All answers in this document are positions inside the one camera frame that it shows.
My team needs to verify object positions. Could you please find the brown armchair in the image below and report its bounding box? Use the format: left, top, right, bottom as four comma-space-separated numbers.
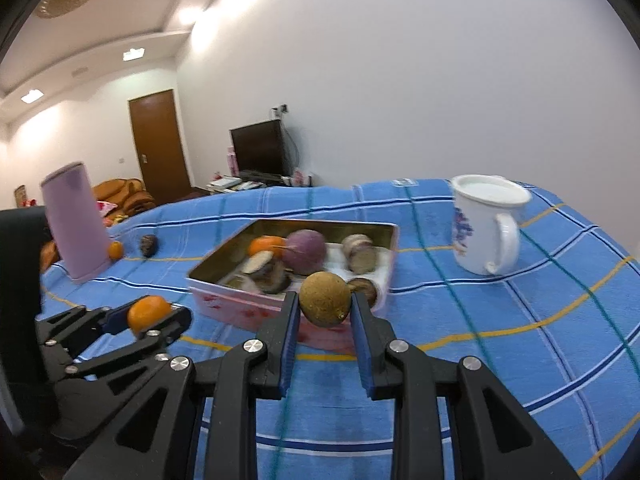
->
91, 177, 156, 218

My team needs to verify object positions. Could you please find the large orange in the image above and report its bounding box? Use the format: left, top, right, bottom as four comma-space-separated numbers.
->
248, 235, 287, 257

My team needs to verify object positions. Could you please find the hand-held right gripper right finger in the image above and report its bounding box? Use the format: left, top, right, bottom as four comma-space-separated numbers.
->
350, 290, 583, 480

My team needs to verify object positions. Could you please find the white television stand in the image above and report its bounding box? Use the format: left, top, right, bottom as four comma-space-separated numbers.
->
205, 172, 316, 196

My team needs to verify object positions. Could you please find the medium orange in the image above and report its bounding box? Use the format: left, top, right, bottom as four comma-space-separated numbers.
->
127, 295, 172, 337

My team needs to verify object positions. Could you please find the purple turnip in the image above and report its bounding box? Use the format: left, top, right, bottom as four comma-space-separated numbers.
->
282, 229, 328, 276

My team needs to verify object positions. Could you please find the white enamel mug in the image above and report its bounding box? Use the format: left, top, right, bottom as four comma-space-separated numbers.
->
450, 174, 532, 276

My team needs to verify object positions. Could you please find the brown round fruit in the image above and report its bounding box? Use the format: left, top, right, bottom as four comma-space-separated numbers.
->
299, 271, 352, 328

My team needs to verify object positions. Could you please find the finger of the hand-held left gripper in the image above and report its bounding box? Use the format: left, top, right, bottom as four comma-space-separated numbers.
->
52, 306, 193, 396
35, 304, 133, 350

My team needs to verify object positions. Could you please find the pink tin box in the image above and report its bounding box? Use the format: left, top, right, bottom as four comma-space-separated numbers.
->
187, 218, 401, 353

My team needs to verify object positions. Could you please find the black television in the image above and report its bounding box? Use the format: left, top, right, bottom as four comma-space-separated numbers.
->
229, 120, 293, 177

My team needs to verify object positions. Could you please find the purple tumbler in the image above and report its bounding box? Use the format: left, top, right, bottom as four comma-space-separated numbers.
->
40, 161, 112, 286

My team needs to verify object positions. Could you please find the brown wooden door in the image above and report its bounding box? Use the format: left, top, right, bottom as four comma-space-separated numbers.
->
128, 89, 192, 206

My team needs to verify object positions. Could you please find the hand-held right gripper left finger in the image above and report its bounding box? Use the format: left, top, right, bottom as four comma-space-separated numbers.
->
62, 290, 301, 480

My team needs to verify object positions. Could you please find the blue checked blanket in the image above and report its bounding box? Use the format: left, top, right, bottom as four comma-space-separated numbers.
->
37, 177, 640, 480

